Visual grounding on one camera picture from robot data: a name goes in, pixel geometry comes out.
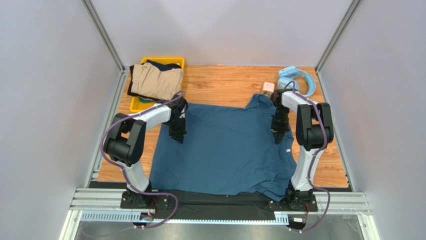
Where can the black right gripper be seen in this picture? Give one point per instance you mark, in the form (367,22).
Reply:
(279,128)

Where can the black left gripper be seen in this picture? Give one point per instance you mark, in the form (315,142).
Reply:
(178,135)

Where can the blue t-shirt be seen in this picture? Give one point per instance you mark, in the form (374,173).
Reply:
(226,151)

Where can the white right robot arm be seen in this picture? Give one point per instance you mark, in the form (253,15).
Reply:
(314,131)

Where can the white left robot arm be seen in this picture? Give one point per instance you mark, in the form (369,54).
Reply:
(122,144)

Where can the pink power adapter cube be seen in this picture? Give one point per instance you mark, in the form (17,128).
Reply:
(268,89)

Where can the yellow plastic bin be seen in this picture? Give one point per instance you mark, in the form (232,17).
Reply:
(153,79)

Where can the light blue headphones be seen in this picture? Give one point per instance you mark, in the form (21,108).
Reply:
(291,73)

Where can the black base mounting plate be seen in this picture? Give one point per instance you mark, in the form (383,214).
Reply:
(183,205)

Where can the beige folded t-shirt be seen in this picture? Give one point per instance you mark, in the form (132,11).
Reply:
(156,81)

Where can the aluminium left corner post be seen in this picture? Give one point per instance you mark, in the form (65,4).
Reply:
(101,30)

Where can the aluminium corner post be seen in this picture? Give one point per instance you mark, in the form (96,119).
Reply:
(101,30)
(343,24)

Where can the aluminium front frame rail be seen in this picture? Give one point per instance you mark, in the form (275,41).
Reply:
(109,205)

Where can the aluminium right corner post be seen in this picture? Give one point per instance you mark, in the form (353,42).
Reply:
(343,24)

